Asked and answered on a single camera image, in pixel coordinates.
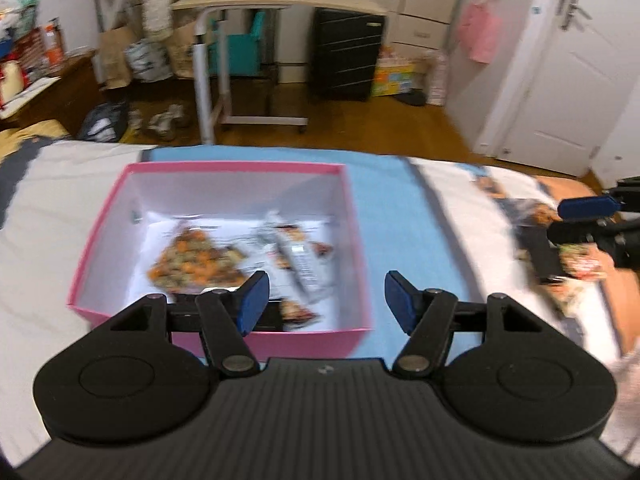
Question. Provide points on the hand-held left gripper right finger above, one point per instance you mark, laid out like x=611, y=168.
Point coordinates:
x=400, y=300

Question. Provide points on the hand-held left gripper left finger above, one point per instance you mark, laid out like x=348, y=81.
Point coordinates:
x=252, y=300

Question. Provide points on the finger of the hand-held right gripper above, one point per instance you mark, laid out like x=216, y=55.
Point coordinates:
x=575, y=232
x=587, y=207

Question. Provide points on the beige red print snack bag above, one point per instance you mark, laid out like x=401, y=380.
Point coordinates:
x=582, y=265

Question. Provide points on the plain black snack packet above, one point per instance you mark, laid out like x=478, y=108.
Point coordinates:
x=542, y=257

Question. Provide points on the pink cardboard box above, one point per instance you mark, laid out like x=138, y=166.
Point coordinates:
x=115, y=240

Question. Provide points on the printed paper sheet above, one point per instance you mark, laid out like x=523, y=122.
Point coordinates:
x=240, y=230

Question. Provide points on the striped printed bed sheet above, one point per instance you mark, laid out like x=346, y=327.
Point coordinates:
x=410, y=220

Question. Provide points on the white door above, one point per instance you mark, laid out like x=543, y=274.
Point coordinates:
x=575, y=90

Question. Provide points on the pink fluffy cloth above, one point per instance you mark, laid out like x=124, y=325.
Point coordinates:
x=627, y=400

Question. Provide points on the pair of shoes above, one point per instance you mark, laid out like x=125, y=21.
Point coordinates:
x=167, y=122

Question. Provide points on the white patterned bag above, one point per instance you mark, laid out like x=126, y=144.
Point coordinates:
x=437, y=80

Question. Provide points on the black round floor object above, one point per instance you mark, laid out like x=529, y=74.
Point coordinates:
x=412, y=97

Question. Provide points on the pink gift bag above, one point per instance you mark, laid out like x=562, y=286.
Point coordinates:
x=480, y=32

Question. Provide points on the colourful gift bag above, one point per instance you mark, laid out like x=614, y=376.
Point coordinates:
x=395, y=77

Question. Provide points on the black plastic bag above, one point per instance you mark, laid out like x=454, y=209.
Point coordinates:
x=102, y=122

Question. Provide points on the teal bag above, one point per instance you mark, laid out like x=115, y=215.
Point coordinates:
x=245, y=52

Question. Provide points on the black suitcase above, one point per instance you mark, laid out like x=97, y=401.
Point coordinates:
x=347, y=55

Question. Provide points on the brown paper bag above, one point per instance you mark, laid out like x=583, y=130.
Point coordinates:
x=182, y=50
x=115, y=60

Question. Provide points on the white printed bag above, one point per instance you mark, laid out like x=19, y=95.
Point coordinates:
x=147, y=62

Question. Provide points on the yellow pillow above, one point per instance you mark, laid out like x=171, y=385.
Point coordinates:
x=35, y=132

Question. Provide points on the wooden cabinet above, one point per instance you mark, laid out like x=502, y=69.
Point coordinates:
x=65, y=95

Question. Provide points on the white papers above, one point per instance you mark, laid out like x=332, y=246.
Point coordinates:
x=30, y=92

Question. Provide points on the white fluffy scarf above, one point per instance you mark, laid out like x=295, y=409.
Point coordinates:
x=156, y=5

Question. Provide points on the orange bottle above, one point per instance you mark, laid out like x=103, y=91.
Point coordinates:
x=54, y=45

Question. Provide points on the cream bag with red ribbon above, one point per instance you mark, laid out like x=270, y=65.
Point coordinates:
x=11, y=85

